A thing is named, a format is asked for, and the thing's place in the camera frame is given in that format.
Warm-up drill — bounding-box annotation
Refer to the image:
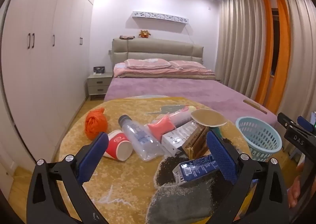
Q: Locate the pink packet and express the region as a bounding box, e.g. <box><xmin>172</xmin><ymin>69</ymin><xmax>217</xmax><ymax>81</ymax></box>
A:
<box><xmin>147</xmin><ymin>115</ymin><xmax>177</xmax><ymax>139</ymax></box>

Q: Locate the person's right hand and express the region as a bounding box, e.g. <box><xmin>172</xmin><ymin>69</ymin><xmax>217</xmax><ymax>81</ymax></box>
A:
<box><xmin>288</xmin><ymin>161</ymin><xmax>306</xmax><ymax>208</ymax></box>

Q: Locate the purple bedspread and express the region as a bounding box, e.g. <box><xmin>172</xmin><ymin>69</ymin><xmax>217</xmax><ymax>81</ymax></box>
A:
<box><xmin>104</xmin><ymin>77</ymin><xmax>278</xmax><ymax>128</ymax></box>

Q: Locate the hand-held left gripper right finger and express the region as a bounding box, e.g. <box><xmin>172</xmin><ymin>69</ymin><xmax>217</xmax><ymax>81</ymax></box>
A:
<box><xmin>206</xmin><ymin>130</ymin><xmax>290</xmax><ymax>224</ymax></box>

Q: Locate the orange plastic bag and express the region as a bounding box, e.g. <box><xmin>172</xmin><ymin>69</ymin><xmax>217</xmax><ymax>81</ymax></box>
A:
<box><xmin>85</xmin><ymin>108</ymin><xmax>108</xmax><ymax>140</ymax></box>

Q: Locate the light blue plastic basket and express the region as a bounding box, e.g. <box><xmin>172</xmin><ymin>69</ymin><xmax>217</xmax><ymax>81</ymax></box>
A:
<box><xmin>235</xmin><ymin>116</ymin><xmax>282</xmax><ymax>163</ymax></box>

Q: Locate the red paper cup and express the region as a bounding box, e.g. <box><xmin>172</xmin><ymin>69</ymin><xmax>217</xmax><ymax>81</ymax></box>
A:
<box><xmin>102</xmin><ymin>130</ymin><xmax>134</xmax><ymax>161</ymax></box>

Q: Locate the beige upholstered bed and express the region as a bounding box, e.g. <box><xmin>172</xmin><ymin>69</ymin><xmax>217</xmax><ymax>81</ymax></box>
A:
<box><xmin>104</xmin><ymin>38</ymin><xmax>278</xmax><ymax>128</ymax></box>

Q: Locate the pink pillow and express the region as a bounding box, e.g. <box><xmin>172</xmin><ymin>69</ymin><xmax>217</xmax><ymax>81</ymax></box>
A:
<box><xmin>124</xmin><ymin>59</ymin><xmax>171</xmax><ymax>69</ymax></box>
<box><xmin>169</xmin><ymin>60</ymin><xmax>206</xmax><ymax>69</ymax></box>

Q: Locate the white wardrobe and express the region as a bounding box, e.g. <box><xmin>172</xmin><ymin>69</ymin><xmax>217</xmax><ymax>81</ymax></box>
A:
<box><xmin>0</xmin><ymin>0</ymin><xmax>97</xmax><ymax>185</ymax></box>

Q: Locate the orange curtain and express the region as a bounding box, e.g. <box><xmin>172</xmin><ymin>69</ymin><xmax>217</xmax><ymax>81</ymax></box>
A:
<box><xmin>255</xmin><ymin>0</ymin><xmax>275</xmax><ymax>108</ymax></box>
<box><xmin>268</xmin><ymin>0</ymin><xmax>292</xmax><ymax>116</ymax></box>

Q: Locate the white printed box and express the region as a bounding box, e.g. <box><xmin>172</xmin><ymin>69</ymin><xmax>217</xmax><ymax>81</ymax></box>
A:
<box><xmin>162</xmin><ymin>120</ymin><xmax>206</xmax><ymax>157</ymax></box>

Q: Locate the white wall shelf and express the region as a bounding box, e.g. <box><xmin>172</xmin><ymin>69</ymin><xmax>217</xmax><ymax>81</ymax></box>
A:
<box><xmin>132</xmin><ymin>11</ymin><xmax>189</xmax><ymax>24</ymax></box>

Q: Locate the clear plastic bottle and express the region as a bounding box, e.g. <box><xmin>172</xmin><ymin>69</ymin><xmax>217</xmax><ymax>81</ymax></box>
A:
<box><xmin>118</xmin><ymin>115</ymin><xmax>165</xmax><ymax>162</ymax></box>

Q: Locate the blue drink carton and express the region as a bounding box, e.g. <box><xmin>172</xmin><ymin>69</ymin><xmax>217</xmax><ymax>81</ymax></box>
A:
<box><xmin>172</xmin><ymin>154</ymin><xmax>218</xmax><ymax>186</ymax></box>

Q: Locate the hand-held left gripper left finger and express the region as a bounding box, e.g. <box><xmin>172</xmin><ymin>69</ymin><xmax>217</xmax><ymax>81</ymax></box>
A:
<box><xmin>26</xmin><ymin>132</ymin><xmax>110</xmax><ymax>224</ymax></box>

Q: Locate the brown carton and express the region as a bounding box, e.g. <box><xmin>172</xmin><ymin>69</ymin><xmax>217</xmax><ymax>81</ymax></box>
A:
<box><xmin>181</xmin><ymin>125</ymin><xmax>210</xmax><ymax>159</ymax></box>

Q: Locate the window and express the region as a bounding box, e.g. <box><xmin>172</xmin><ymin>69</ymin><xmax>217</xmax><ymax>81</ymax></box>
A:
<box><xmin>271</xmin><ymin>8</ymin><xmax>280</xmax><ymax>76</ymax></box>

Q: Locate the grey nightstand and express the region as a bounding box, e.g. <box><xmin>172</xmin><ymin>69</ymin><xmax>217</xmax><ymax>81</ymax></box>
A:
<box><xmin>87</xmin><ymin>72</ymin><xmax>113</xmax><ymax>101</ymax></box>

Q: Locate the beige curtain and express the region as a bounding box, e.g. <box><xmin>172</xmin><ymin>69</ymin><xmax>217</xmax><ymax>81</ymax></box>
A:
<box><xmin>214</xmin><ymin>0</ymin><xmax>272</xmax><ymax>100</ymax></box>
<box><xmin>279</xmin><ymin>0</ymin><xmax>316</xmax><ymax>116</ymax></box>

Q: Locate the pink tube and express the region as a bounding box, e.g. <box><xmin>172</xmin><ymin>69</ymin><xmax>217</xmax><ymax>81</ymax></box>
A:
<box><xmin>168</xmin><ymin>111</ymin><xmax>198</xmax><ymax>128</ymax></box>

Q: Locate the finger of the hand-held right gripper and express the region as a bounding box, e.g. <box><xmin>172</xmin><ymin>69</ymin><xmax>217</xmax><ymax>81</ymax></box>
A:
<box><xmin>297</xmin><ymin>115</ymin><xmax>316</xmax><ymax>138</ymax></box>
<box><xmin>277</xmin><ymin>112</ymin><xmax>308</xmax><ymax>149</ymax></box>

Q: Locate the folded pink blanket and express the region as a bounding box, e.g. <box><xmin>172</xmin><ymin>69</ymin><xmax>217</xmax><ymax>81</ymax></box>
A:
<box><xmin>114</xmin><ymin>62</ymin><xmax>216</xmax><ymax>80</ymax></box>

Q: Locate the wooden stick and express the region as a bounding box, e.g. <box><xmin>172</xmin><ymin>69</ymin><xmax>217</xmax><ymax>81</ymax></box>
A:
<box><xmin>243</xmin><ymin>99</ymin><xmax>267</xmax><ymax>114</ymax></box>

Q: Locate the round beige cardboard disc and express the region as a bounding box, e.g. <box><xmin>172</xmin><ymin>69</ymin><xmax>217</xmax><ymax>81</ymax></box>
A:
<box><xmin>191</xmin><ymin>109</ymin><xmax>228</xmax><ymax>127</ymax></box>

